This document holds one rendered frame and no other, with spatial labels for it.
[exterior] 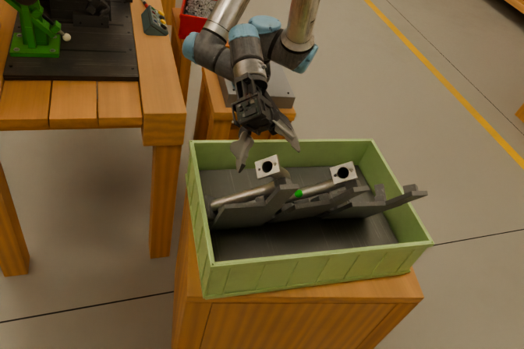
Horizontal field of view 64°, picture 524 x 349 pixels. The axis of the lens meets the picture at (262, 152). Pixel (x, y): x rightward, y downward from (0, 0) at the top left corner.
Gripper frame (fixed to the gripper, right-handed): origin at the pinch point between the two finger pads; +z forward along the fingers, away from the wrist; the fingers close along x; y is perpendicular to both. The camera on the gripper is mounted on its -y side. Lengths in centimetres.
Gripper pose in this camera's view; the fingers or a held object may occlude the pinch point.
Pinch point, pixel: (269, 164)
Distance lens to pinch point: 92.2
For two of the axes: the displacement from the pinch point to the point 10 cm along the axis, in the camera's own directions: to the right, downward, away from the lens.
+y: -4.7, -2.7, -8.4
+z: 1.6, 9.1, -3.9
